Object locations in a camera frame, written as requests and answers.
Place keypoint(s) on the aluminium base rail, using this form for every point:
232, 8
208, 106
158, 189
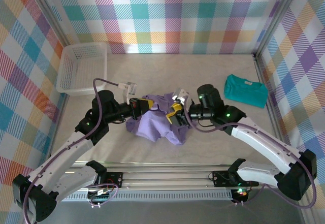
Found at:
165, 177

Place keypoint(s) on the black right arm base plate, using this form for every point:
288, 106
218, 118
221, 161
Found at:
221, 178

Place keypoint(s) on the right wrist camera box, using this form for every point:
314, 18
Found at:
180, 94

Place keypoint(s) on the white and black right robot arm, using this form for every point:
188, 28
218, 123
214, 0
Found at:
259, 140

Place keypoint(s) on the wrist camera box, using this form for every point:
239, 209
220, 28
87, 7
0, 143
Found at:
130, 89
180, 94

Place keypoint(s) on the aluminium side rail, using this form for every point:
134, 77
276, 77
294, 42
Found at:
261, 67

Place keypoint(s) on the green terminal circuit board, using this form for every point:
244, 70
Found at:
100, 198

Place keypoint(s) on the small lit circuit board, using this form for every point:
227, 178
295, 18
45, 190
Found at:
241, 193

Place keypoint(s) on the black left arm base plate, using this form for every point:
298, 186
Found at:
115, 179

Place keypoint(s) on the folded teal t-shirt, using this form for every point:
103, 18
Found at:
243, 92

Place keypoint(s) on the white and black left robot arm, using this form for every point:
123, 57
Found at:
63, 155

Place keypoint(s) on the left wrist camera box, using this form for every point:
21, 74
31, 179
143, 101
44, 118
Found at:
130, 89

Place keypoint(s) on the aluminium frame bar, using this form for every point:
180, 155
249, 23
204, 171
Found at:
306, 216

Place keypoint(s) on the aluminium frame post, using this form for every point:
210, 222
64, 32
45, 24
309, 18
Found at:
278, 13
49, 13

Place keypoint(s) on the purple t-shirt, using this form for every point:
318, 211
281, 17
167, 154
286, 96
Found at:
152, 127

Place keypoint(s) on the white plastic basket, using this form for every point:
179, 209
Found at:
76, 64

